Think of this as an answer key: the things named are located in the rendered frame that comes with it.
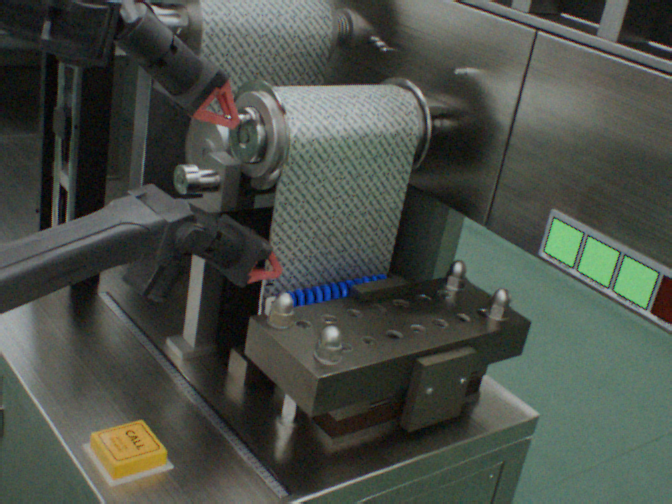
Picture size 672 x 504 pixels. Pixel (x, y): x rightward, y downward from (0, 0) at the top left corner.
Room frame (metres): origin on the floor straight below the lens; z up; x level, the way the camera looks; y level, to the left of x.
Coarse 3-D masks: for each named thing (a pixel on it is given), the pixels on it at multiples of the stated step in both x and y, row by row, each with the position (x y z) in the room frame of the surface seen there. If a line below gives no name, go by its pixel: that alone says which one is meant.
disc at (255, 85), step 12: (252, 84) 1.18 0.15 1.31; (264, 84) 1.16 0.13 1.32; (276, 96) 1.13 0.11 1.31; (276, 108) 1.13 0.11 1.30; (288, 120) 1.12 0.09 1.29; (228, 132) 1.21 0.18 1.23; (288, 132) 1.11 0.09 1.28; (288, 144) 1.11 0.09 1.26; (288, 156) 1.11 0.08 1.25; (276, 168) 1.12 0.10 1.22; (252, 180) 1.15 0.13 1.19; (264, 180) 1.13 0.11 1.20; (276, 180) 1.12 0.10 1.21
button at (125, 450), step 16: (96, 432) 0.89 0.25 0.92; (112, 432) 0.90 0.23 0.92; (128, 432) 0.90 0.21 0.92; (144, 432) 0.91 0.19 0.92; (96, 448) 0.87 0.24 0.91; (112, 448) 0.87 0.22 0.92; (128, 448) 0.87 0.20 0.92; (144, 448) 0.88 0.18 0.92; (160, 448) 0.88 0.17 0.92; (112, 464) 0.84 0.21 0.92; (128, 464) 0.85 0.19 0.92; (144, 464) 0.86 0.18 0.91; (160, 464) 0.88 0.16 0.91
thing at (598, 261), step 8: (592, 240) 1.11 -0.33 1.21; (592, 248) 1.11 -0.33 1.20; (600, 248) 1.10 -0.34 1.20; (608, 248) 1.09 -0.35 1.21; (584, 256) 1.12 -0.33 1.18; (592, 256) 1.11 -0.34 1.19; (600, 256) 1.10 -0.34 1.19; (608, 256) 1.09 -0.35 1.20; (616, 256) 1.08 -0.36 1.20; (584, 264) 1.11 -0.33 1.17; (592, 264) 1.11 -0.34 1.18; (600, 264) 1.10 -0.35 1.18; (608, 264) 1.09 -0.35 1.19; (584, 272) 1.11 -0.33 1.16; (592, 272) 1.10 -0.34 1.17; (600, 272) 1.09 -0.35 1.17; (608, 272) 1.09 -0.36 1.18; (600, 280) 1.09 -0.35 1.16; (608, 280) 1.08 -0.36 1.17
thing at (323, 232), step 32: (288, 192) 1.13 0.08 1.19; (320, 192) 1.16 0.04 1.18; (352, 192) 1.20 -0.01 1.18; (384, 192) 1.24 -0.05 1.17; (288, 224) 1.13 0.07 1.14; (320, 224) 1.17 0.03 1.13; (352, 224) 1.21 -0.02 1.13; (384, 224) 1.25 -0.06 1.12; (288, 256) 1.14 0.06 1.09; (320, 256) 1.18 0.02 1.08; (352, 256) 1.22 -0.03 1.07; (384, 256) 1.26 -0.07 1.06; (288, 288) 1.14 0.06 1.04
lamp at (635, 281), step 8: (624, 264) 1.07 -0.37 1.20; (632, 264) 1.06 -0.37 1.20; (640, 264) 1.06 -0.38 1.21; (624, 272) 1.07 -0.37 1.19; (632, 272) 1.06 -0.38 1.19; (640, 272) 1.05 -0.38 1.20; (648, 272) 1.05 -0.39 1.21; (624, 280) 1.07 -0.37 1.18; (632, 280) 1.06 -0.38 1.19; (640, 280) 1.05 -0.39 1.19; (648, 280) 1.04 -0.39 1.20; (616, 288) 1.07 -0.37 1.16; (624, 288) 1.06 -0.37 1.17; (632, 288) 1.06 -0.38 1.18; (640, 288) 1.05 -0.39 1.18; (648, 288) 1.04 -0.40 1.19; (624, 296) 1.06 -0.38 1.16; (632, 296) 1.05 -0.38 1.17; (640, 296) 1.05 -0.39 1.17; (648, 296) 1.04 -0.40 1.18; (640, 304) 1.04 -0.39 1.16
